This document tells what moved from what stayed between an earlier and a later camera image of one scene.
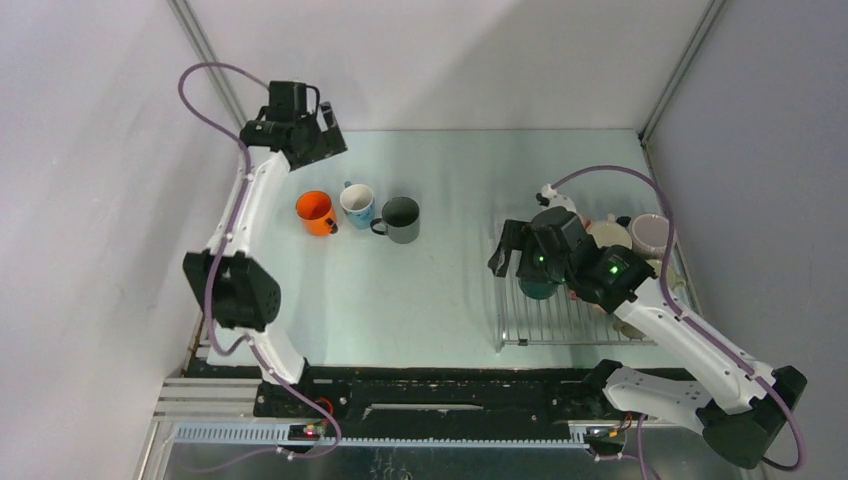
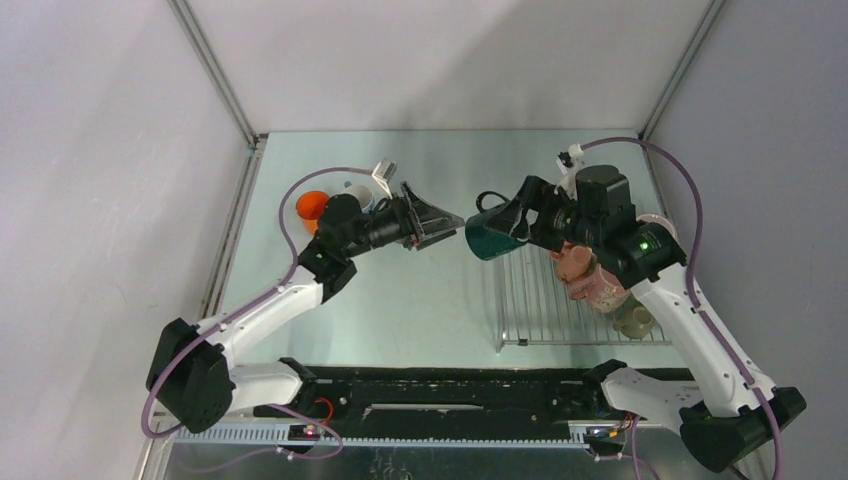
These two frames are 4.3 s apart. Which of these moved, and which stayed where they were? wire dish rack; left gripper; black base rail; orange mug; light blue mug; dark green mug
Moved: left gripper; dark green mug
Stayed: orange mug; wire dish rack; black base rail; light blue mug
